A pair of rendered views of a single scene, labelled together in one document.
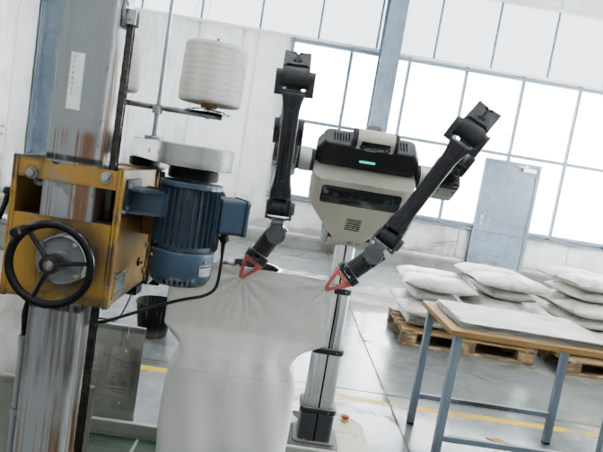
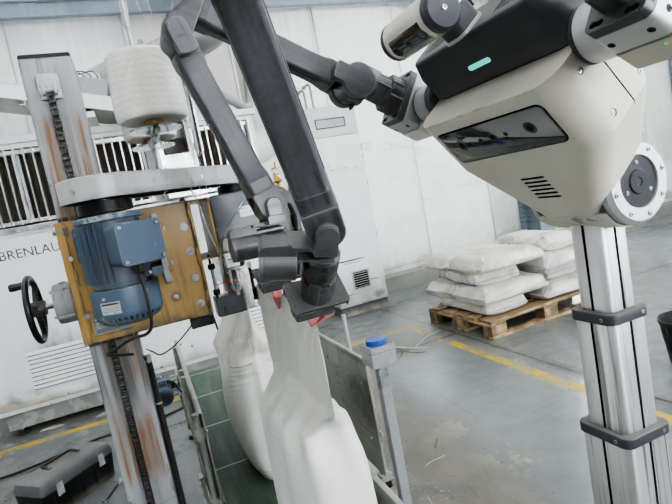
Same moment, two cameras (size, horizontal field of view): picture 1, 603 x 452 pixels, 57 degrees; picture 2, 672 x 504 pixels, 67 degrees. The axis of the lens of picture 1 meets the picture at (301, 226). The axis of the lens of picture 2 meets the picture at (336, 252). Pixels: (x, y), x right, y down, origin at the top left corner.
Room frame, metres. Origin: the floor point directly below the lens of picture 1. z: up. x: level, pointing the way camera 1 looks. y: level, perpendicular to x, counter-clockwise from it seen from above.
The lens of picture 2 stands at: (1.43, -0.99, 1.28)
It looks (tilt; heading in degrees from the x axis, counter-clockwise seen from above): 6 degrees down; 72
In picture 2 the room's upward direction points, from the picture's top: 11 degrees counter-clockwise
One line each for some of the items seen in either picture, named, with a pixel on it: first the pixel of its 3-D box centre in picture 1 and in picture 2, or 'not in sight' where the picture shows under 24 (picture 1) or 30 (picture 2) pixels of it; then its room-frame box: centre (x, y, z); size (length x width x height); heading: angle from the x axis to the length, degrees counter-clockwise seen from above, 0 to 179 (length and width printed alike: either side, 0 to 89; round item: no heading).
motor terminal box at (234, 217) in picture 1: (228, 220); (136, 247); (1.38, 0.18, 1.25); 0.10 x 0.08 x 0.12; 27
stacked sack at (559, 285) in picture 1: (582, 291); not in sight; (5.16, -2.71, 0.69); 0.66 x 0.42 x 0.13; 5
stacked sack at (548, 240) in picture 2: not in sight; (534, 240); (4.45, 2.61, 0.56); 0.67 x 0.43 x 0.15; 92
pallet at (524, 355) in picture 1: (455, 334); not in sight; (5.22, -1.63, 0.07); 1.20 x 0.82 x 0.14; 90
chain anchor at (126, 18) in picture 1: (132, 14); (48, 85); (1.25, 0.44, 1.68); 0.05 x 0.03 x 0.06; 2
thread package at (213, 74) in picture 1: (213, 75); (146, 88); (1.47, 0.29, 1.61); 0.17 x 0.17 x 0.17
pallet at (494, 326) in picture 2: not in sight; (514, 303); (4.12, 2.58, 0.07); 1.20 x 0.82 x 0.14; 4
